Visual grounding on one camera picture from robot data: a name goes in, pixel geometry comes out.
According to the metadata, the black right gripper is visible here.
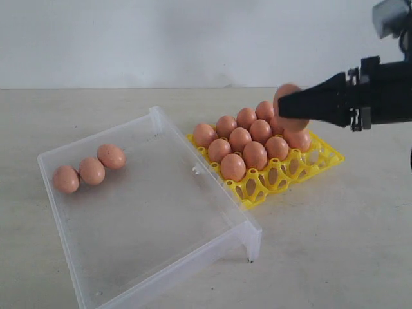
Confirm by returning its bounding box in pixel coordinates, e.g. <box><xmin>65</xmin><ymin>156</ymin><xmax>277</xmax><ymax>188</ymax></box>
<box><xmin>278</xmin><ymin>30</ymin><xmax>411</xmax><ymax>131</ymax></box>

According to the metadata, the brown egg lone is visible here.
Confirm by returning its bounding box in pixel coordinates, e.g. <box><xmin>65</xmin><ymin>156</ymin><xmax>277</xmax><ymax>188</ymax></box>
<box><xmin>273</xmin><ymin>83</ymin><xmax>309</xmax><ymax>133</ymax></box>

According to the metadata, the brown egg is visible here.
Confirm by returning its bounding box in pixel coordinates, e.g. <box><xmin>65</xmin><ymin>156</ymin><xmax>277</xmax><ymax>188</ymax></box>
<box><xmin>97</xmin><ymin>144</ymin><xmax>126</xmax><ymax>169</ymax></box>
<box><xmin>52</xmin><ymin>165</ymin><xmax>80</xmax><ymax>194</ymax></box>
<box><xmin>220</xmin><ymin>153</ymin><xmax>246</xmax><ymax>182</ymax></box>
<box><xmin>236</xmin><ymin>108</ymin><xmax>257</xmax><ymax>130</ymax></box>
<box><xmin>269</xmin><ymin>116</ymin><xmax>284</xmax><ymax>136</ymax></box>
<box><xmin>283</xmin><ymin>129</ymin><xmax>312</xmax><ymax>152</ymax></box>
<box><xmin>265</xmin><ymin>136</ymin><xmax>289</xmax><ymax>161</ymax></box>
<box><xmin>216</xmin><ymin>115</ymin><xmax>237</xmax><ymax>138</ymax></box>
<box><xmin>249</xmin><ymin>119</ymin><xmax>272</xmax><ymax>145</ymax></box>
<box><xmin>229</xmin><ymin>127</ymin><xmax>252</xmax><ymax>152</ymax></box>
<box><xmin>193</xmin><ymin>123</ymin><xmax>218</xmax><ymax>148</ymax></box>
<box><xmin>255</xmin><ymin>100</ymin><xmax>274</xmax><ymax>123</ymax></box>
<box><xmin>207</xmin><ymin>138</ymin><xmax>232</xmax><ymax>164</ymax></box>

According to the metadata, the brown egg third row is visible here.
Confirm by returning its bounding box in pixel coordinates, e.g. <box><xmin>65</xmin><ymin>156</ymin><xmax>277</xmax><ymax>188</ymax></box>
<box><xmin>242</xmin><ymin>141</ymin><xmax>268</xmax><ymax>171</ymax></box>

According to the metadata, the clear plastic box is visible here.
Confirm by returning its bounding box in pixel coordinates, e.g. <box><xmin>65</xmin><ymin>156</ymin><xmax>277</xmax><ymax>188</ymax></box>
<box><xmin>37</xmin><ymin>106</ymin><xmax>262</xmax><ymax>308</ymax></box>

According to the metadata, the brown egg top back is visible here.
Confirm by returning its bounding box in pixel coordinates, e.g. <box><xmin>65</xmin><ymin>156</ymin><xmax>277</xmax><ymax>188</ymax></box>
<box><xmin>97</xmin><ymin>144</ymin><xmax>126</xmax><ymax>169</ymax></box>

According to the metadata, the brown egg second row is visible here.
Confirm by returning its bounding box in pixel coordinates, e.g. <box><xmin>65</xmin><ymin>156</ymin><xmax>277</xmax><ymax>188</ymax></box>
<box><xmin>79</xmin><ymin>157</ymin><xmax>106</xmax><ymax>185</ymax></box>

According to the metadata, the yellow plastic egg tray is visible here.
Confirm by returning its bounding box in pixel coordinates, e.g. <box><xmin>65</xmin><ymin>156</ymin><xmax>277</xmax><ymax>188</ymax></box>
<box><xmin>186</xmin><ymin>132</ymin><xmax>344</xmax><ymax>209</ymax></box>

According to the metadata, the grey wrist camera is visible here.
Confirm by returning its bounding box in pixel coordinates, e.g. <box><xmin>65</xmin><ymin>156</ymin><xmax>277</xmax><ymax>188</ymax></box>
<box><xmin>372</xmin><ymin>0</ymin><xmax>411</xmax><ymax>39</ymax></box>

